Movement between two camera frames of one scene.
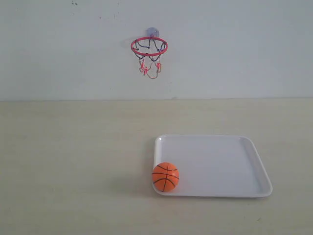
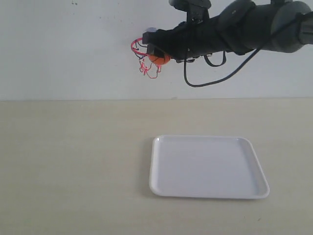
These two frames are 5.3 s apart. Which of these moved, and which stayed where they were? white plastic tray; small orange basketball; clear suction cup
Moved: small orange basketball
Stayed: white plastic tray; clear suction cup
